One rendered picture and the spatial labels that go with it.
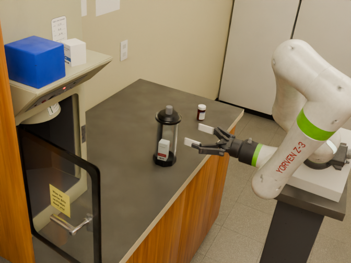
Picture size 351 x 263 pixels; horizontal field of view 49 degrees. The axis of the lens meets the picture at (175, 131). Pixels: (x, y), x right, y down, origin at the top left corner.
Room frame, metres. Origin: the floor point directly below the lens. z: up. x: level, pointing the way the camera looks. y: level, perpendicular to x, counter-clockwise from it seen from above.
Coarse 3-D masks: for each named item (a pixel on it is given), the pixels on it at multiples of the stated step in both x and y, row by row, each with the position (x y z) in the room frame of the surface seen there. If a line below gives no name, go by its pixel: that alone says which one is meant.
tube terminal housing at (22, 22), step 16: (0, 0) 0.89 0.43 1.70; (16, 0) 0.93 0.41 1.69; (32, 0) 0.98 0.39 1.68; (48, 0) 1.03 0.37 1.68; (64, 0) 1.09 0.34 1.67; (80, 0) 1.15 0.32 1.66; (0, 16) 0.89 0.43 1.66; (16, 16) 0.93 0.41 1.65; (32, 16) 0.98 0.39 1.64; (48, 16) 1.03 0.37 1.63; (80, 16) 1.15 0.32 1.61; (16, 32) 0.92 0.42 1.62; (32, 32) 0.97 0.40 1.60; (48, 32) 1.02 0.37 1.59; (80, 32) 1.15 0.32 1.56; (64, 96) 1.06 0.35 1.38; (80, 96) 1.13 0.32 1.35; (32, 112) 0.94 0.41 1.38; (80, 112) 1.13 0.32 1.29; (80, 128) 1.13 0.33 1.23; (80, 144) 1.13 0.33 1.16
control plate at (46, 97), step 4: (84, 76) 1.01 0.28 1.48; (76, 80) 0.99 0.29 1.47; (80, 80) 1.03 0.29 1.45; (68, 84) 0.95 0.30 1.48; (72, 84) 0.99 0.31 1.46; (76, 84) 1.04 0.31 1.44; (60, 88) 0.92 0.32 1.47; (68, 88) 1.01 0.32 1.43; (52, 92) 0.90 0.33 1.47; (56, 92) 0.94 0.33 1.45; (44, 96) 0.87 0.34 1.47; (48, 96) 0.90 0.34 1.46; (40, 100) 0.88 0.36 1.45; (32, 108) 0.90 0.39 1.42
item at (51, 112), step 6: (48, 108) 1.03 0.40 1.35; (54, 108) 1.05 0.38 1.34; (60, 108) 1.09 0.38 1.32; (36, 114) 1.00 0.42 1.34; (42, 114) 1.01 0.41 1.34; (48, 114) 1.02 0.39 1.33; (54, 114) 1.04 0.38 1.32; (24, 120) 0.98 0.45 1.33; (30, 120) 0.99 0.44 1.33; (36, 120) 0.99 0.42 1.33; (42, 120) 1.00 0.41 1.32; (48, 120) 1.01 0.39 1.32
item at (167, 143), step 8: (160, 120) 1.35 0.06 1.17; (160, 128) 1.36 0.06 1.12; (168, 128) 1.35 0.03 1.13; (176, 128) 1.37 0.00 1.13; (160, 136) 1.36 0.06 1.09; (168, 136) 1.35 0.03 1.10; (176, 136) 1.37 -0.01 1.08; (160, 144) 1.36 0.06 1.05; (168, 144) 1.35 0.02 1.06; (176, 144) 1.38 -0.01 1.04; (160, 152) 1.35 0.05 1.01; (168, 152) 1.35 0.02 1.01; (168, 160) 1.35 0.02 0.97
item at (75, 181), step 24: (24, 144) 0.84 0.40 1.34; (48, 144) 0.79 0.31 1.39; (24, 168) 0.85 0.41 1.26; (48, 168) 0.79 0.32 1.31; (72, 168) 0.74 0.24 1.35; (96, 168) 0.71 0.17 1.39; (48, 192) 0.80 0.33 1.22; (72, 192) 0.75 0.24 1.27; (96, 192) 0.70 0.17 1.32; (48, 216) 0.80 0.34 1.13; (72, 216) 0.75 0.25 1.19; (96, 216) 0.70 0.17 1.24; (48, 240) 0.81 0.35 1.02; (72, 240) 0.75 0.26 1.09; (96, 240) 0.70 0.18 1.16
